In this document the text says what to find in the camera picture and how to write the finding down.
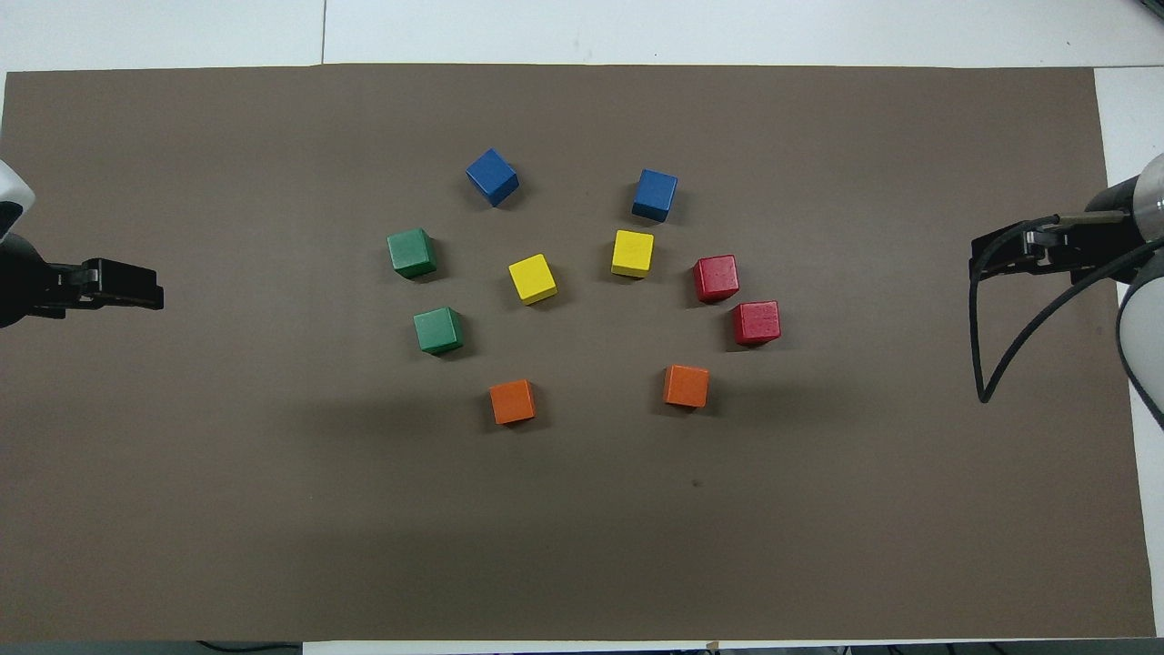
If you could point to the orange wooden block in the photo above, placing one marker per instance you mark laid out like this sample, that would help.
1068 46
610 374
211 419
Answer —
512 401
686 386

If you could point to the red wooden block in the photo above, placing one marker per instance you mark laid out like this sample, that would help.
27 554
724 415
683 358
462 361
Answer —
716 277
757 323

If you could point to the brown table mat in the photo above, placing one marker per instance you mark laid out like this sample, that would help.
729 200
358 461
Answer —
273 500

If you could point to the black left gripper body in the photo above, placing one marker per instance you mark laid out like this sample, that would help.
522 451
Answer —
27 287

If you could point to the yellow wooden block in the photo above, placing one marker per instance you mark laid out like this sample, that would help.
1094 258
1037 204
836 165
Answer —
632 253
532 278

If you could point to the blue wooden block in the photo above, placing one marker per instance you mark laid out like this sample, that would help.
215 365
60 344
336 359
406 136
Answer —
492 176
655 194

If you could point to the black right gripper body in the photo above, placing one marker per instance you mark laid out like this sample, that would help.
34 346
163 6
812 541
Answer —
1100 247

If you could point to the green wooden block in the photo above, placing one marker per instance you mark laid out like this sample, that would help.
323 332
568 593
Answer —
411 252
438 329

